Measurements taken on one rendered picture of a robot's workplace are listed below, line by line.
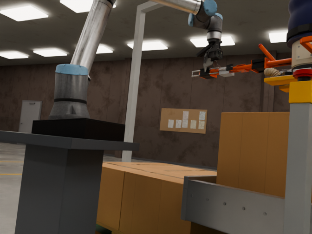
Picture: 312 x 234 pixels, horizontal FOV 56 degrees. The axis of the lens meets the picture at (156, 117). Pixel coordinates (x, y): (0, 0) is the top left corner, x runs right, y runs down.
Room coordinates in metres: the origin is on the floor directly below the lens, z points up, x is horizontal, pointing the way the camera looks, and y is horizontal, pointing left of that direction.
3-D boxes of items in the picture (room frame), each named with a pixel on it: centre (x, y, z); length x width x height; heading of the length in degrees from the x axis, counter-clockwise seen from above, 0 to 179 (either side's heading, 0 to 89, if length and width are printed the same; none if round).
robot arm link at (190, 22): (1.76, -0.21, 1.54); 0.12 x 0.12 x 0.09; 15
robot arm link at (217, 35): (1.80, -0.32, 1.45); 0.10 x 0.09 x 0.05; 135
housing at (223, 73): (1.73, -0.40, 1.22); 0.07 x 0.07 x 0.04; 46
